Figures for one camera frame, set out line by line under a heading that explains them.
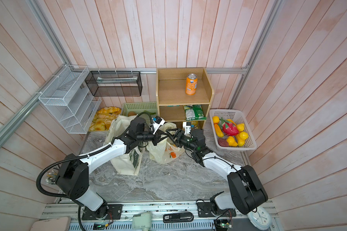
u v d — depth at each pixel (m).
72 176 0.44
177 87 0.91
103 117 1.09
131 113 1.15
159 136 0.71
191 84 0.78
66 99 0.69
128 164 0.79
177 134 0.71
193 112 0.92
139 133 0.66
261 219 0.69
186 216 0.67
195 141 0.63
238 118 1.08
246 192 0.43
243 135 0.94
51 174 0.71
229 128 0.98
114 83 1.06
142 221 0.66
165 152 0.79
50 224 0.70
